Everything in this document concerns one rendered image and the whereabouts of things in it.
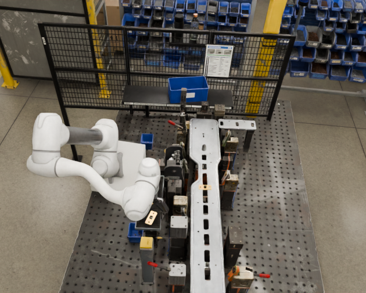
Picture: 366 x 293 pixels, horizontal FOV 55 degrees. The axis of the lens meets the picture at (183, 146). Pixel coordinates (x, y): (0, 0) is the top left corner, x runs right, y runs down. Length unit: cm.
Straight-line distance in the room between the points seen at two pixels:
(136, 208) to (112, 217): 105
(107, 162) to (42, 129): 62
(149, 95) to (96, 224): 110
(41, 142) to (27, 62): 292
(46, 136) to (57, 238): 167
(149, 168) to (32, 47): 318
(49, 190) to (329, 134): 316
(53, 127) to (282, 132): 206
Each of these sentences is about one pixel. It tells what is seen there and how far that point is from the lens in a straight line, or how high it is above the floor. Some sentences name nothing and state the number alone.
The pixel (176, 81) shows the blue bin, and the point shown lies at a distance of 293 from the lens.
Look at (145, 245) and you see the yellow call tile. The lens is 193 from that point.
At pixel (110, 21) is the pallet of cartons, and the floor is 53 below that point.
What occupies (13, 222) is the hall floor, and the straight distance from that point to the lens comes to 361.
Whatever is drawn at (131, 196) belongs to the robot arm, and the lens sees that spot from 156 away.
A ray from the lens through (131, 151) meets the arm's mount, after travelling 258.
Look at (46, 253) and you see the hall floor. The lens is 336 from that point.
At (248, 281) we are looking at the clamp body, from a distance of 203.
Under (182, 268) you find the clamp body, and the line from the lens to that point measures 199.
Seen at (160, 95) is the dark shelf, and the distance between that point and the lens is 294.
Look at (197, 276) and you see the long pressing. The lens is 204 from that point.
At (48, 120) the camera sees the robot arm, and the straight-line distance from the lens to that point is 188.
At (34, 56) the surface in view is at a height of 48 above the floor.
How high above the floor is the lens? 287
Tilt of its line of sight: 47 degrees down
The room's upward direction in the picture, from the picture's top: 4 degrees clockwise
